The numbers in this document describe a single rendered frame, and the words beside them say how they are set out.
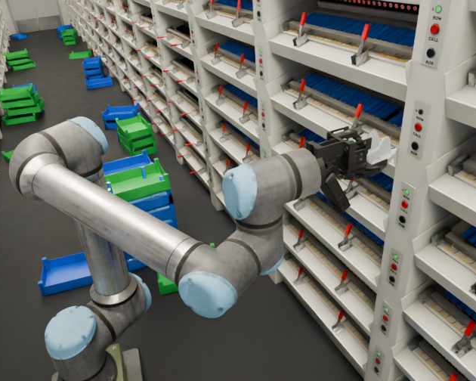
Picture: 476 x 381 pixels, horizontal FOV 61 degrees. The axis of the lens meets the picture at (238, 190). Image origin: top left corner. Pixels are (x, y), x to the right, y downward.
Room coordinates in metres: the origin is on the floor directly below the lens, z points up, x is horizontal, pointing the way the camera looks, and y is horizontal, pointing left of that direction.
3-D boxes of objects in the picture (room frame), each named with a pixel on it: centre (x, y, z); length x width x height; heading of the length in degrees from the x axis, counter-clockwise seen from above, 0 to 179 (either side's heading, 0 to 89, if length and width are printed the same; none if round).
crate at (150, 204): (1.70, 0.49, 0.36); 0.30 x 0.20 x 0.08; 111
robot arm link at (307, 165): (0.67, -0.12, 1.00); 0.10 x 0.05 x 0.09; 23
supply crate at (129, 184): (1.70, 0.49, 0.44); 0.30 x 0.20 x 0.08; 111
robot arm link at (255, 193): (0.63, -0.04, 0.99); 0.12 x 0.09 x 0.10; 113
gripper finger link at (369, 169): (0.70, -0.26, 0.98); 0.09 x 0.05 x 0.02; 113
